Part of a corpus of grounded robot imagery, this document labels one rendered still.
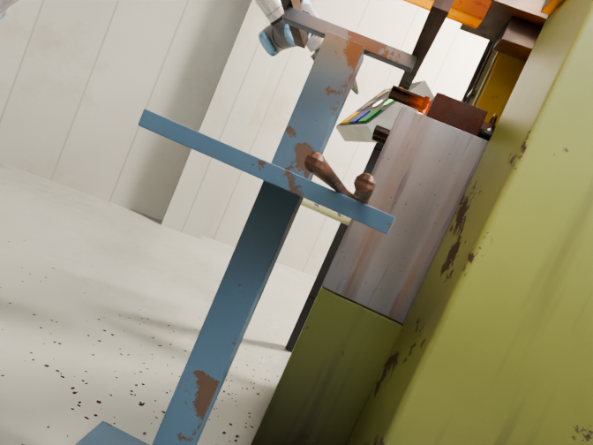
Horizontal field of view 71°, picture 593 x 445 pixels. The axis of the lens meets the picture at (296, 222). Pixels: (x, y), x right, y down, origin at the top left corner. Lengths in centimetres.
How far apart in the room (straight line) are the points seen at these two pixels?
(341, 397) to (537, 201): 61
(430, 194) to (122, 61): 268
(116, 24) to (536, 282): 306
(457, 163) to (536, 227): 30
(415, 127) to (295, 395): 67
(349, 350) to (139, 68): 268
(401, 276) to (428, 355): 28
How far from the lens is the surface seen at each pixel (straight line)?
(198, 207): 315
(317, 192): 45
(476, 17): 58
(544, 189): 76
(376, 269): 98
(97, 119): 331
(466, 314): 74
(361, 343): 101
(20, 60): 345
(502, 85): 149
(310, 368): 104
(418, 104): 122
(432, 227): 98
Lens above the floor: 67
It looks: 5 degrees down
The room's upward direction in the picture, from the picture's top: 23 degrees clockwise
